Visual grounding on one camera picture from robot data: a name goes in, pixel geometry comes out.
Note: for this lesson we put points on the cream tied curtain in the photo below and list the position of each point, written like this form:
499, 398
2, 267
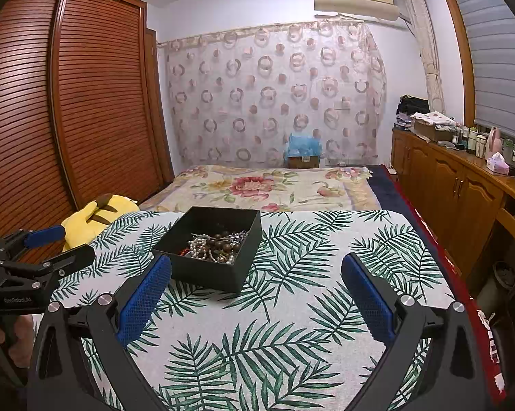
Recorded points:
435, 85

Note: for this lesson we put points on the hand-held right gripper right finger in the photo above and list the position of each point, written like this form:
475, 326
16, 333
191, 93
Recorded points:
368, 299

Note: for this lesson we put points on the leaf print tablecloth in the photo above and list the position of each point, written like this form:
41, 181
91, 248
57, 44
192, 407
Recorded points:
283, 308

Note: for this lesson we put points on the blue plastic bag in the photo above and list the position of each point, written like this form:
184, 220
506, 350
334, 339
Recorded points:
302, 145

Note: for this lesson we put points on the floral blanket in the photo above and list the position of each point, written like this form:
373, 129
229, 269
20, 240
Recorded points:
248, 188

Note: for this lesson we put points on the row of bottles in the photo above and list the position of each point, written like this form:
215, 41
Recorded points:
471, 141

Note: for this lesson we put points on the stack of folded clothes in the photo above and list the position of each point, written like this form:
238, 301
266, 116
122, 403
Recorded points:
411, 109

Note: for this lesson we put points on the tissue box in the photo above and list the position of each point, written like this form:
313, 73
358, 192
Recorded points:
496, 166

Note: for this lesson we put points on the small cardboard box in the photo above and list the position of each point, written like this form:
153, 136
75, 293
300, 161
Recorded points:
304, 162

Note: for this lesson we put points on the wooden window frame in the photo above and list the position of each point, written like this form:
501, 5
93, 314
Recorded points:
458, 51

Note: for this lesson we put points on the person's left hand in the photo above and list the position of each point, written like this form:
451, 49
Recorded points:
22, 342

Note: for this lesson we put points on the black jewelry box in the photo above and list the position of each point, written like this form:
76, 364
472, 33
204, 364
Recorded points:
214, 276

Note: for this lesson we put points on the yellow plush toy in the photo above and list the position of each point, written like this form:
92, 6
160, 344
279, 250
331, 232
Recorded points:
120, 212

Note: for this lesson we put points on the trash bin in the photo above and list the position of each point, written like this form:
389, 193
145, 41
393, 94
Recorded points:
503, 280

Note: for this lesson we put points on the circle pattern sheer curtain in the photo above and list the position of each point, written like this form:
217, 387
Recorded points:
261, 115

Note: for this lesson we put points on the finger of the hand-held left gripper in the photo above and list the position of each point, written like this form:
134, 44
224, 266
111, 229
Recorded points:
45, 236
69, 259

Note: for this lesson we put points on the wooden slatted wardrobe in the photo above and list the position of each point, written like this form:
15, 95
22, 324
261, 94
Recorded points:
90, 94

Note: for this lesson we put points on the dark blue blanket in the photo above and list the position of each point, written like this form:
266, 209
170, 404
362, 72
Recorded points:
390, 192

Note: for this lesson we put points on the cardboard box with patterned cloth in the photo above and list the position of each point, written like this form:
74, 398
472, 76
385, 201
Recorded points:
433, 128

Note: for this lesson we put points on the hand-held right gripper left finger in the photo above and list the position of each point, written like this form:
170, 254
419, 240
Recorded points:
144, 299

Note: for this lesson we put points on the grey window blind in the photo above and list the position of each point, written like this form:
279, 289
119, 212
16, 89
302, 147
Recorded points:
497, 51

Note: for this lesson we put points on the wooden cabinet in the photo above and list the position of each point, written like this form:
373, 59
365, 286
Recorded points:
445, 188

